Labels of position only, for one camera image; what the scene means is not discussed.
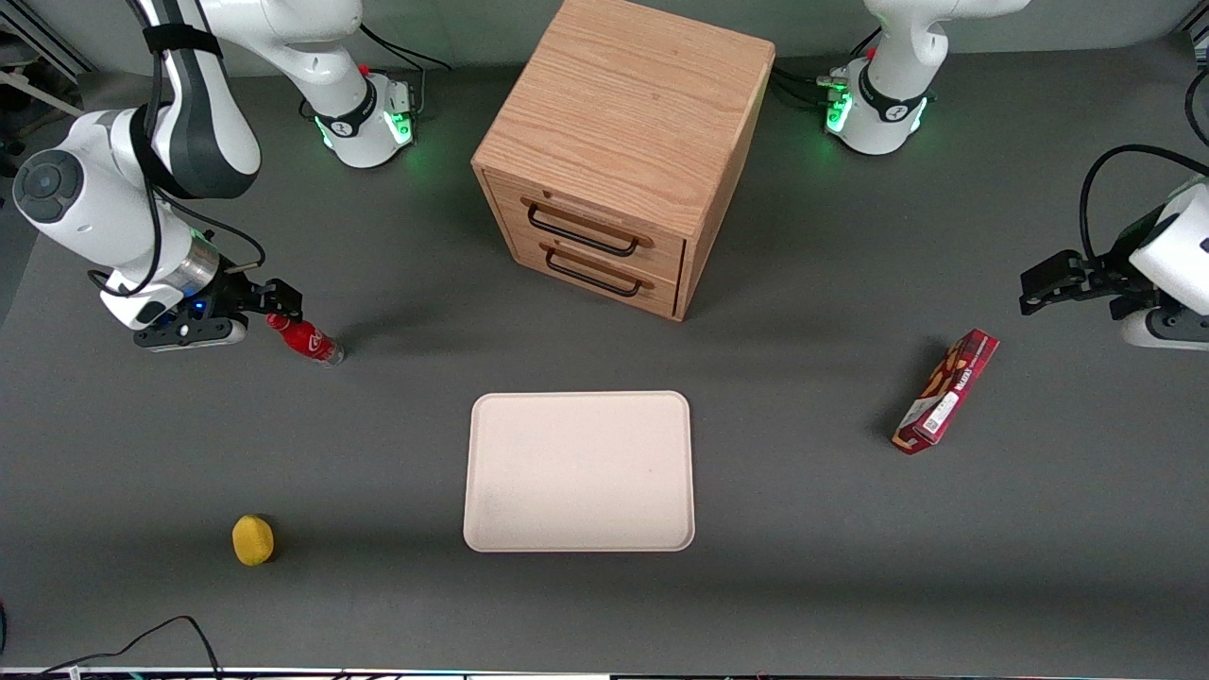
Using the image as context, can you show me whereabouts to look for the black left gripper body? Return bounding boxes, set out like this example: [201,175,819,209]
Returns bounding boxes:
[1084,210,1170,322]

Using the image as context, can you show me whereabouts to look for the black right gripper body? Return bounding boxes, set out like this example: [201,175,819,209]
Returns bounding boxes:
[184,268,276,328]

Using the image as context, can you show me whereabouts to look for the red coke bottle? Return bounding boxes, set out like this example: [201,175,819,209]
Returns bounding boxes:
[266,313,346,369]

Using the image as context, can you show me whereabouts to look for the beige rectangular tray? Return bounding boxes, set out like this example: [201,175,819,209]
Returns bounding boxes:
[462,390,696,553]

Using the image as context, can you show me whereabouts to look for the red snack box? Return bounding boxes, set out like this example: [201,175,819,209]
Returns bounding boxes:
[892,328,1000,456]

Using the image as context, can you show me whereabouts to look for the yellow lemon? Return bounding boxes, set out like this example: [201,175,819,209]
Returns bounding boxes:
[231,514,276,568]

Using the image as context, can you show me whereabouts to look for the wooden drawer front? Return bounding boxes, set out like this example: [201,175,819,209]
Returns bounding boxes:
[486,175,688,282]
[510,231,683,318]

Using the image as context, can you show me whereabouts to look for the wooden drawer cabinet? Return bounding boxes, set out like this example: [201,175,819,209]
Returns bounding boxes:
[470,0,777,323]

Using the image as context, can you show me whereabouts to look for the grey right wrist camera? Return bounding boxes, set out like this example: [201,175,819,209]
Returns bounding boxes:
[132,319,249,352]

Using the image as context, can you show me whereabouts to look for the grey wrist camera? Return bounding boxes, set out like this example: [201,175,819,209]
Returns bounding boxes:
[1120,307,1209,352]
[132,319,249,352]

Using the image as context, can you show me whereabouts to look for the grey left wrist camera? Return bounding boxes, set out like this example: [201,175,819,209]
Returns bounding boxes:
[1120,307,1209,352]

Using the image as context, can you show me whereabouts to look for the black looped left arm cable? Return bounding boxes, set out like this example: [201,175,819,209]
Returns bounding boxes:
[1080,144,1209,265]

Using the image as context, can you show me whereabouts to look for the black curved cable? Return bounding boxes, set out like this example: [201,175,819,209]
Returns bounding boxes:
[1185,66,1209,148]

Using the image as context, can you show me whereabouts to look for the aluminium frame rail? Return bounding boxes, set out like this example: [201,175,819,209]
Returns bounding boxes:
[0,5,95,116]
[1176,17,1209,69]

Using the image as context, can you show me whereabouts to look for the black velcro strap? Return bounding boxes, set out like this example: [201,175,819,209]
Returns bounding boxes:
[142,25,224,60]

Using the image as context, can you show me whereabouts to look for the black right arm base cable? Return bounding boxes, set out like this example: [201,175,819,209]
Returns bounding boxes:
[359,14,452,119]

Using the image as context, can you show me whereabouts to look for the black metal drawer handle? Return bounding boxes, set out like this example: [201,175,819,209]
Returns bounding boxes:
[542,242,656,299]
[525,200,655,258]

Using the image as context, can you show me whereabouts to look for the black left arm base cables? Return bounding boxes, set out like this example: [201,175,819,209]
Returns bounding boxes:
[770,26,884,107]

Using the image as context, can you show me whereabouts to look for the thin black table cable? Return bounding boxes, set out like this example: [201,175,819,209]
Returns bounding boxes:
[36,615,224,680]

